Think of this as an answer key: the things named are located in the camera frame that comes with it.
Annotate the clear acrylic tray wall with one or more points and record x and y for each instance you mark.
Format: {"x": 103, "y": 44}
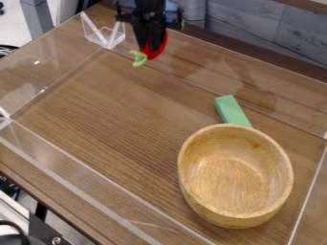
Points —
{"x": 92, "y": 130}

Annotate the black device bottom left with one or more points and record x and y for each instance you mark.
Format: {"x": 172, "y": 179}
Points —
{"x": 36, "y": 234}

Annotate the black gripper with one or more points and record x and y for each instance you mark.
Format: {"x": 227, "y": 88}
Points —
{"x": 150, "y": 35}

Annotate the wooden bowl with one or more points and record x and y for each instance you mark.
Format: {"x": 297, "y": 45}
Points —
{"x": 235, "y": 175}

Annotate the green rectangular block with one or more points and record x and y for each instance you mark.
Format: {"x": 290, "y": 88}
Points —
{"x": 231, "y": 111}

